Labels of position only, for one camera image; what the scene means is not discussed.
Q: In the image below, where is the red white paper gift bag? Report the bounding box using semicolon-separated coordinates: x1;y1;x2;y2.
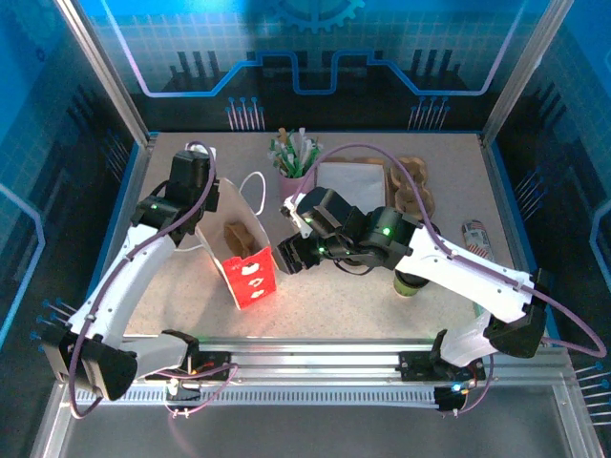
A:
174;170;279;311

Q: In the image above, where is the brown pulp cup carrier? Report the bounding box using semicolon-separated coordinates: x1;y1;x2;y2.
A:
222;221;259;259
387;156;436;221

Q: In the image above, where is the white napkin stack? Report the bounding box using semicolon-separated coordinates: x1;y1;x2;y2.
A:
315;161;387;211

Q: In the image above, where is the green paper coffee cup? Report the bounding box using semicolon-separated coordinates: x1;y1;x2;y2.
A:
392;277;426;300

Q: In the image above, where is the pink straw holder cup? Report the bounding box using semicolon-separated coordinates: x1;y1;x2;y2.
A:
278;169;314;201

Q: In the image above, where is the aluminium front beam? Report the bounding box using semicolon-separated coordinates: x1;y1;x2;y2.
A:
56;337;574;390

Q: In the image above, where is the flag print wrapped packet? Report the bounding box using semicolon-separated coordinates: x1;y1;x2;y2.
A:
461;219;496;262

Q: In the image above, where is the black controller box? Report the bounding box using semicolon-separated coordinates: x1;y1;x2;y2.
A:
433;384;472;414

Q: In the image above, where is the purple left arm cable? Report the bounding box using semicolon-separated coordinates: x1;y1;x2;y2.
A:
69;140;238;420

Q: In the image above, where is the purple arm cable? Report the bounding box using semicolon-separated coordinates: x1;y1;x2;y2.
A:
288;141;608;420
69;140;238;420

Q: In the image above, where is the aluminium side rail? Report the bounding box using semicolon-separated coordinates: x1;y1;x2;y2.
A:
479;133;546;344
71;133;159;344

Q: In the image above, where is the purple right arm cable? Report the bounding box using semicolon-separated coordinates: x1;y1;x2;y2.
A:
288;141;608;420

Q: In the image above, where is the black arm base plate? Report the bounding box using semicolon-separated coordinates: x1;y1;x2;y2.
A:
397;350;487;383
144;350;234;383

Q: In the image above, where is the white slotted cable duct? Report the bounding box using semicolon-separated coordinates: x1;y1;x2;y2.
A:
74;386;443;407

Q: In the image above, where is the aluminium frame post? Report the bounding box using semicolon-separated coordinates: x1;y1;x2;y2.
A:
480;0;577;144
55;0;152;147

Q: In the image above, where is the white cable connector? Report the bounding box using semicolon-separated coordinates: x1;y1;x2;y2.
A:
165;381;201;402

